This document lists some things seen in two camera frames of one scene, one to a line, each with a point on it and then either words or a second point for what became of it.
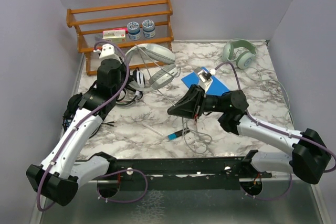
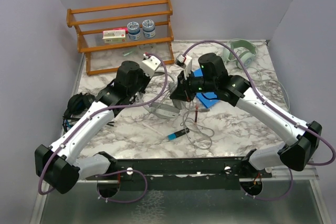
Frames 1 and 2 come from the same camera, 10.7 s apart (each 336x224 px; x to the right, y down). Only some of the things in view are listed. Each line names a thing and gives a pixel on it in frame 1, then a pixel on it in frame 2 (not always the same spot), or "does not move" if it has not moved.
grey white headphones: (163, 74) to (171, 109)
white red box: (116, 35) does not move
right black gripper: (191, 106) to (182, 91)
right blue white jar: (148, 28) does not move
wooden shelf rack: (127, 24) does not move
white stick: (151, 129) does not move
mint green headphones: (245, 60) does not move
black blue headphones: (73, 104) does not move
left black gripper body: (123, 76) to (143, 81)
